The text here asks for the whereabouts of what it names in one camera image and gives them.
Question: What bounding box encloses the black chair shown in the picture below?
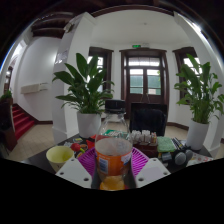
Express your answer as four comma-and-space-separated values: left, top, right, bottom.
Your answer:
129, 102, 169, 136

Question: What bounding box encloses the pale yellow paper cup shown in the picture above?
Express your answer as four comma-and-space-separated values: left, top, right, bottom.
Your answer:
45, 145, 75, 173

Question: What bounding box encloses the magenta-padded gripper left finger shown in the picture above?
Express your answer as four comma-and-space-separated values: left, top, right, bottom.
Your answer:
55, 147, 101, 190

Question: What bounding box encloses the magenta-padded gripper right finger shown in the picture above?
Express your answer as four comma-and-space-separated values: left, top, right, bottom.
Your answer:
130, 146, 172, 189

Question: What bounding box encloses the leafy plant in white pot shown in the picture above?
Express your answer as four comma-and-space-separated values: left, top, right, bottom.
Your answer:
173, 53, 224, 151
52, 52, 115, 139

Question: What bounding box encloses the printed paper leaflet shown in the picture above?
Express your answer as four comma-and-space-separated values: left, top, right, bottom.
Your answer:
186, 151, 214, 168

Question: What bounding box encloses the green cloth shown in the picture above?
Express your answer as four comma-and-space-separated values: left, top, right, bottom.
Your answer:
156, 135, 177, 154

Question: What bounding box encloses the grey dumbbell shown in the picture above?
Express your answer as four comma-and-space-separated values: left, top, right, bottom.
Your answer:
161, 148, 194, 167

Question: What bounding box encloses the brown box of small bottles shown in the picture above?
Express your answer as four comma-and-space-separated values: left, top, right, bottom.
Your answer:
129, 129, 158, 158

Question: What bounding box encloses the dark framed window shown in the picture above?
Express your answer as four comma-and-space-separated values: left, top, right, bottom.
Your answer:
87, 46, 114, 94
172, 46, 205, 101

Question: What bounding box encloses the white wall heater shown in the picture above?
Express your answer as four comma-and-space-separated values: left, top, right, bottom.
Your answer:
20, 82, 49, 95

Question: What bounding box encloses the red box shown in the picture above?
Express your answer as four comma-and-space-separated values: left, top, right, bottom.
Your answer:
85, 134, 100, 150

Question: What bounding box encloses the dark wooden glazed door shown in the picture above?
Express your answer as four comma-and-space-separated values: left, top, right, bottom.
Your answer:
119, 48, 170, 118

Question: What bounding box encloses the orange drink plastic bottle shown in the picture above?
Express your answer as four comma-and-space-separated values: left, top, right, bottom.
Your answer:
94, 99, 134, 192

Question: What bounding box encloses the red carpeted staircase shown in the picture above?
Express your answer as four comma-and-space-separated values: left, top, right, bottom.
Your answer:
11, 103, 36, 141

